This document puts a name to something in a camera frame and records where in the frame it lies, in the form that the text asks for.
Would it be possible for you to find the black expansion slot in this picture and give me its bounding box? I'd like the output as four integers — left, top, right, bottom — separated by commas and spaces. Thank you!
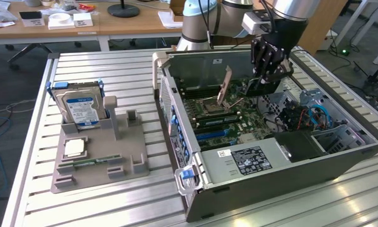
193, 124, 228, 134

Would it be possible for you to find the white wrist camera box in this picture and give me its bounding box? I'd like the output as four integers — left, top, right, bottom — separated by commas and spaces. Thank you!
241, 11, 272, 34

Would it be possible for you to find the black chair base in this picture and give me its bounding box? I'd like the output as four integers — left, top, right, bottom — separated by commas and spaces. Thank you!
5, 42, 55, 70

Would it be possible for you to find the red wire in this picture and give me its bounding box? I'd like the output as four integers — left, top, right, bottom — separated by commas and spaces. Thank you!
297, 110, 308, 130

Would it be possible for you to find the black lamp base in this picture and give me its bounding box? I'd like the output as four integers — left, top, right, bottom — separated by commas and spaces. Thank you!
107, 0, 142, 18

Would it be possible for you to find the white labelled box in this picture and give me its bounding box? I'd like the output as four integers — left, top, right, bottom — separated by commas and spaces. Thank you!
72, 12, 95, 28

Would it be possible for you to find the white floor cable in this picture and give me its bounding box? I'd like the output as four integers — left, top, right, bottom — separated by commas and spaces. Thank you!
0, 99, 36, 114

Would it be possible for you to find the wooden cabinet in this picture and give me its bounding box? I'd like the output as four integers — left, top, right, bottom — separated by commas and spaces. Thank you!
253, 0, 349, 54

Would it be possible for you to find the metal drive cage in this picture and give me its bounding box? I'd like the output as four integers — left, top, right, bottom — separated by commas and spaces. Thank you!
257, 55, 304, 123

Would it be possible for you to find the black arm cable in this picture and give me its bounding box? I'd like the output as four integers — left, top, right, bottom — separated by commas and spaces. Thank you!
197, 0, 220, 46

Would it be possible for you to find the black graphics card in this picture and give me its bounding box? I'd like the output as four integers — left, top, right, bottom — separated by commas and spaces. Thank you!
217, 65, 282, 106

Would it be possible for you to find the grey power supply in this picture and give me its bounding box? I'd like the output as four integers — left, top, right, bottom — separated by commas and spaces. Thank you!
201, 138, 293, 185

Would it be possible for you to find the blue floor cable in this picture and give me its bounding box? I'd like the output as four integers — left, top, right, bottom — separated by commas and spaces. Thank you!
0, 113, 12, 204

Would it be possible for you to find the red package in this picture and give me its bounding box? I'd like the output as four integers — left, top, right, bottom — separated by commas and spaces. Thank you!
77, 3, 97, 13

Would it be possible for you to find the metal disk bay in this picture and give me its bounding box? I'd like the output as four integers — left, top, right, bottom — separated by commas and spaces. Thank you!
310, 124, 366, 154

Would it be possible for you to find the stack of papers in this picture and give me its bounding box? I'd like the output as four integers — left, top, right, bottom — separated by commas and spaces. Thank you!
157, 10, 184, 29

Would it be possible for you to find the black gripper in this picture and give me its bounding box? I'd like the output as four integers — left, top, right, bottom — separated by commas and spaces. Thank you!
250, 17, 309, 84

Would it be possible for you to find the white wall device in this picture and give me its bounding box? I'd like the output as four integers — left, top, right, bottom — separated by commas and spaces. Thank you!
322, 29, 338, 52

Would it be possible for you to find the silver CPU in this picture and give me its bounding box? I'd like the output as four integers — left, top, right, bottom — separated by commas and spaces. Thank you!
64, 139, 87, 158

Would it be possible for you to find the brown cardboard box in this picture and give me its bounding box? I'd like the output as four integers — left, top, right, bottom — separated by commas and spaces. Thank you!
169, 0, 188, 17

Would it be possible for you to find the grey open PC case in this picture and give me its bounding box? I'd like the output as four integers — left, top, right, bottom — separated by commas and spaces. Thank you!
152, 42, 378, 223

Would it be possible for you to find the green RAM stick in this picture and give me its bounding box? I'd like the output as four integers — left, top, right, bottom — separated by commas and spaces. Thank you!
196, 115, 241, 126
60, 155, 123, 167

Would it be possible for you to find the black tripod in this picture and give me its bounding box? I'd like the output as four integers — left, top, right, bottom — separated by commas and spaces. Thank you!
353, 53, 378, 100

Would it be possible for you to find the CPU socket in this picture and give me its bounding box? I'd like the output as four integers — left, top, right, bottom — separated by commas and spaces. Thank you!
201, 97, 230, 116

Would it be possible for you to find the flat white box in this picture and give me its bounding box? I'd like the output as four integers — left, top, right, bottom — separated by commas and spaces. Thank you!
47, 20, 76, 31

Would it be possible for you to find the green motherboard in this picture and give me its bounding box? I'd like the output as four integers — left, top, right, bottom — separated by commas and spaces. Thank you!
173, 78, 274, 152

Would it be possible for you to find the blue wire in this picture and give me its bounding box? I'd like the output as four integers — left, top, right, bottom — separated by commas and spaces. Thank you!
308, 105, 334, 131

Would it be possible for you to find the blue expansion slot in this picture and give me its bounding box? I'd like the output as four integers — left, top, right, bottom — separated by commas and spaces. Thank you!
196, 129, 232, 142

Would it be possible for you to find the clear plastic bag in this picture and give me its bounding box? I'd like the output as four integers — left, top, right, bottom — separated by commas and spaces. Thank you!
0, 0, 19, 22

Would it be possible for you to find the grey parts rack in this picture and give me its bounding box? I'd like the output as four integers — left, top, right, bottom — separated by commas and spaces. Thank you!
49, 96, 152, 195

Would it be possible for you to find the wooden desk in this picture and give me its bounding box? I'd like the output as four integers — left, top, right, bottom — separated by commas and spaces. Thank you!
0, 0, 272, 45

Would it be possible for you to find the silver chipset heatsink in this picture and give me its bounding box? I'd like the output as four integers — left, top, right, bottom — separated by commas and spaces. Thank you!
238, 133, 257, 143

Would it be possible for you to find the hard disk with blue caddy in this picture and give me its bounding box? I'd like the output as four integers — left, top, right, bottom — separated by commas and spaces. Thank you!
45, 79, 107, 130

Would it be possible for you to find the white box with black top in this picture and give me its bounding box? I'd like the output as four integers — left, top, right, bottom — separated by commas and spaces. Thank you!
20, 11, 45, 27

